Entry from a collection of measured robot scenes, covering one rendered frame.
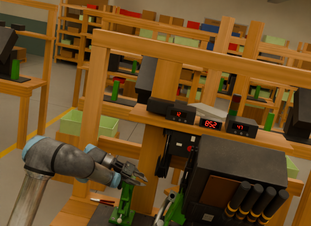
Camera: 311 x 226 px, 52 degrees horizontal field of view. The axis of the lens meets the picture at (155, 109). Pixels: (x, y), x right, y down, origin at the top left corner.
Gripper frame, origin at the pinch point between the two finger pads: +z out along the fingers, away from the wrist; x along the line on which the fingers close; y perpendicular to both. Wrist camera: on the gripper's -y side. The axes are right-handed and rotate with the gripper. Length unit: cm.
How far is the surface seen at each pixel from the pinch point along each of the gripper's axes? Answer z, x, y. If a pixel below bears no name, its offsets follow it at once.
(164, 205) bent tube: 16.3, -3.4, -8.6
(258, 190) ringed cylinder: 33, 1, 57
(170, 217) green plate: 18.7, -10.6, 5.1
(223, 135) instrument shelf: 25.3, 38.1, 17.9
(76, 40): -328, 549, -768
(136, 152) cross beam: -9.3, 23.2, -28.0
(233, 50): 147, 702, -596
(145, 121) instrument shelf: -14.9, 28.5, 6.6
